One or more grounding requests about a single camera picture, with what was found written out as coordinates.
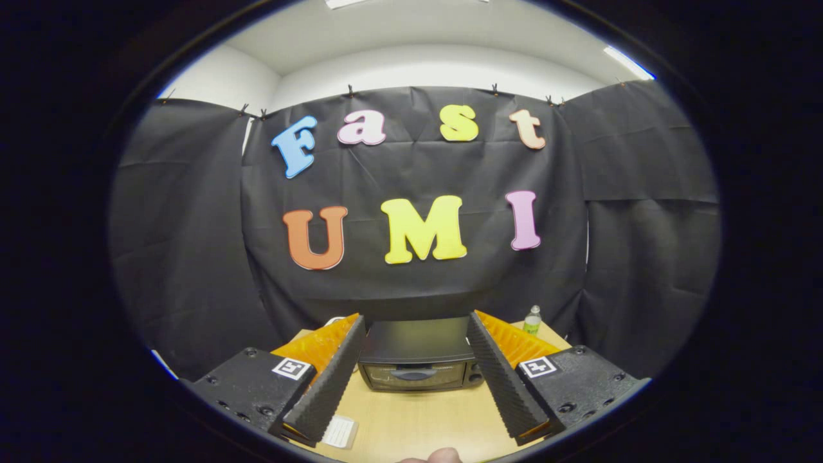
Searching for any clear plastic tray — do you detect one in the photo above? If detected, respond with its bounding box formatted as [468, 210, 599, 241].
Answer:
[320, 415, 359, 449]

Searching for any row of black cloth clips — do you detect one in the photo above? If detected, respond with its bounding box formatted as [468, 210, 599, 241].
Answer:
[161, 82, 628, 123]

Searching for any black toaster oven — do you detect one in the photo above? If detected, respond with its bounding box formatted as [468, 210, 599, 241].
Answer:
[357, 316, 486, 393]

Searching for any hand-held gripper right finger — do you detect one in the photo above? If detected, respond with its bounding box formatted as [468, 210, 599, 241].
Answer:
[466, 310, 651, 446]

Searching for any short ceiling light panel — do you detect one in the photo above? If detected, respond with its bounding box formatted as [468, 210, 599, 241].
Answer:
[602, 45, 656, 82]

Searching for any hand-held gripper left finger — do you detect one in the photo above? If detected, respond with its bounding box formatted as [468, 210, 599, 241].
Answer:
[180, 313, 367, 448]

